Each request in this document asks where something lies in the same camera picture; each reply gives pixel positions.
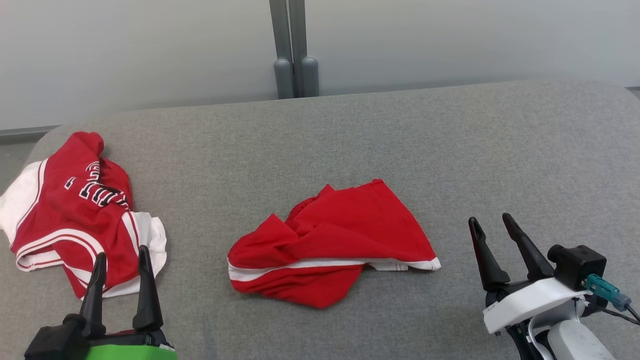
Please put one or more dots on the grey fabric sofa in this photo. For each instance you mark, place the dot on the grey fabric sofa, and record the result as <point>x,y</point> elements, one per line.
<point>350,140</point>

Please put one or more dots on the red shorts with white stripe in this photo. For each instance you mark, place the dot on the red shorts with white stripe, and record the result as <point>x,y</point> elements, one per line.
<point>340,235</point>

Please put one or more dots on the teal right camera connector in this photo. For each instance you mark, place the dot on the teal right camera connector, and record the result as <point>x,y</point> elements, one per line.
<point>605,290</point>

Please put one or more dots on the grey baseboard strip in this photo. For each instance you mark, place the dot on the grey baseboard strip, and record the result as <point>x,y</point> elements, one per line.
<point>25,133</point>

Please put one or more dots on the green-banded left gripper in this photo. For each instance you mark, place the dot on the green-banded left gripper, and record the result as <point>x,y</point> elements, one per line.
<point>130,350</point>

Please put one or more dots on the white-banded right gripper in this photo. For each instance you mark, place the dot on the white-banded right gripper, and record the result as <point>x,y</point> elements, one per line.
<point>530,302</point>

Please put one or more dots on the red jersey with white sleeves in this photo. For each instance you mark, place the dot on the red jersey with white sleeves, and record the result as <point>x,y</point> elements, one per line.
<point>65,220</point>

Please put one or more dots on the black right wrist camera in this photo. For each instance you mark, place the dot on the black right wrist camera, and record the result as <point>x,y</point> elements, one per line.
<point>577,265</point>

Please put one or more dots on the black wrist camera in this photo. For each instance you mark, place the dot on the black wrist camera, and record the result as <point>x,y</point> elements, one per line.
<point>577,265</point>
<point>50,345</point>

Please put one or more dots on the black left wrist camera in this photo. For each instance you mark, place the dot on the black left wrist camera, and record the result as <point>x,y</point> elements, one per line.
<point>50,345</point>

